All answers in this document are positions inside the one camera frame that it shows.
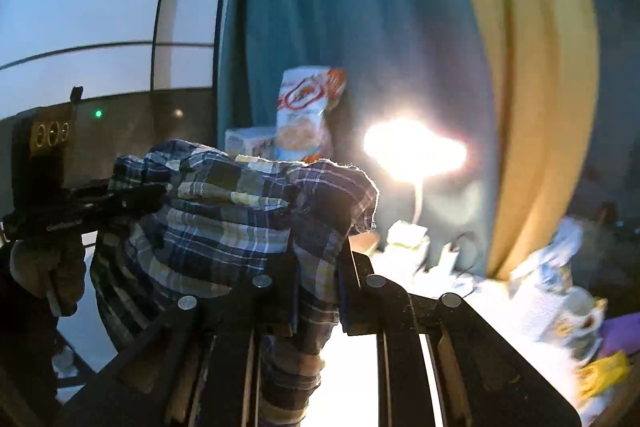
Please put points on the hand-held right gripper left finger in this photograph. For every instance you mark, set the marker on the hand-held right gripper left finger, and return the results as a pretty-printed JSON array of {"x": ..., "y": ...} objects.
[{"x": 240, "y": 307}]

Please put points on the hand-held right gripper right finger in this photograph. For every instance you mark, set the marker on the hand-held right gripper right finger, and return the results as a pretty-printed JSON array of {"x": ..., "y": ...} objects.
[{"x": 357, "y": 302}]

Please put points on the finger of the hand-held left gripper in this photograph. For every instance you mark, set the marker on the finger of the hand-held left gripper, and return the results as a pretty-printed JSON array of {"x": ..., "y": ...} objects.
[{"x": 137, "y": 201}]

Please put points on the plaid flannel shirt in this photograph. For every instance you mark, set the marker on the plaid flannel shirt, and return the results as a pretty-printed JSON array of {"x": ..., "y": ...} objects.
[{"x": 225, "y": 217}]

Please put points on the person's left forearm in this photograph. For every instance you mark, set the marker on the person's left forearm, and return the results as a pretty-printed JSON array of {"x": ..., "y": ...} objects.
[{"x": 25, "y": 347}]

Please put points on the person's left hand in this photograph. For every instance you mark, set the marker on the person's left hand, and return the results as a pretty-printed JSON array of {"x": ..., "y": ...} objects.
[{"x": 47, "y": 267}]

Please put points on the small green and white box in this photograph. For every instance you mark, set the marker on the small green and white box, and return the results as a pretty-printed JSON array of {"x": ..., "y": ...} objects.
[{"x": 407, "y": 242}]

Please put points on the white charger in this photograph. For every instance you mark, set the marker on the white charger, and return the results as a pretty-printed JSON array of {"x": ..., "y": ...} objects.
[{"x": 449, "y": 257}]

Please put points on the white printed box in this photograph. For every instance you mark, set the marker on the white printed box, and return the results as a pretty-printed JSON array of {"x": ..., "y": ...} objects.
[{"x": 247, "y": 142}]

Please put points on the white desk lamp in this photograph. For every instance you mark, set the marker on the white desk lamp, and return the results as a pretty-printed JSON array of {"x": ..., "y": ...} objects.
[{"x": 415, "y": 149}]

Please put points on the white tissue pack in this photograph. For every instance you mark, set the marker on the white tissue pack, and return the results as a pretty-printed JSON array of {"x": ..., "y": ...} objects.
[{"x": 542, "y": 277}]

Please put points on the orange and white snack bag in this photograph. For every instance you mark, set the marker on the orange and white snack bag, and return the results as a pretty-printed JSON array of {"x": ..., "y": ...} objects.
[{"x": 307, "y": 117}]

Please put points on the white mug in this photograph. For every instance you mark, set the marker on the white mug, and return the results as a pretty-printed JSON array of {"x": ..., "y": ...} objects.
[{"x": 580, "y": 322}]

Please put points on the yellow cloth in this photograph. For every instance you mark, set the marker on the yellow cloth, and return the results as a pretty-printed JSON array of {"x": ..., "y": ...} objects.
[{"x": 602, "y": 374}]

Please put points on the purple cloth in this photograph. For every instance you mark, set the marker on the purple cloth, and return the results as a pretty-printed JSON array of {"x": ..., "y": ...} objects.
[{"x": 620, "y": 334}]

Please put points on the teal curtain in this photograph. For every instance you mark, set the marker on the teal curtain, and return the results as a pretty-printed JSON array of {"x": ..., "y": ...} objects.
[{"x": 325, "y": 7}]

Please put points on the yellow curtain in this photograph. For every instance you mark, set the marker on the yellow curtain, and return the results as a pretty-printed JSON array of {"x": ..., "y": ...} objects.
[{"x": 530, "y": 82}]

